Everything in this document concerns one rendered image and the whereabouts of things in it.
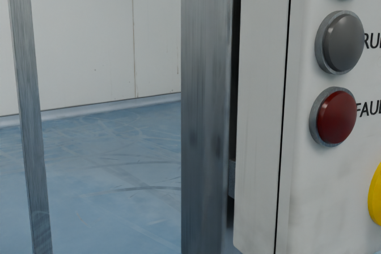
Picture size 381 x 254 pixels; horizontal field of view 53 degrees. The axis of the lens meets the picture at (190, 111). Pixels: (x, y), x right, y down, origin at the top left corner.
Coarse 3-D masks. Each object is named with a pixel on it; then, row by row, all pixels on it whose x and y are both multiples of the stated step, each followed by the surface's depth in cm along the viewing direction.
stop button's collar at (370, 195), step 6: (378, 168) 22; (378, 174) 22; (372, 180) 22; (378, 180) 22; (372, 186) 22; (378, 186) 22; (372, 192) 22; (378, 192) 22; (372, 198) 22; (378, 198) 22; (372, 204) 22; (378, 204) 22; (372, 210) 22; (378, 210) 22; (372, 216) 22; (378, 216) 23; (378, 222) 23
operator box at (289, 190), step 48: (288, 0) 18; (336, 0) 18; (240, 48) 22; (288, 48) 18; (240, 96) 22; (288, 96) 19; (240, 144) 23; (288, 144) 19; (240, 192) 23; (288, 192) 19; (336, 192) 21; (240, 240) 24; (288, 240) 20; (336, 240) 21
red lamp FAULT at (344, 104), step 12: (336, 96) 18; (348, 96) 18; (324, 108) 18; (336, 108) 18; (348, 108) 18; (324, 120) 18; (336, 120) 18; (348, 120) 19; (324, 132) 18; (336, 132) 18; (348, 132) 19
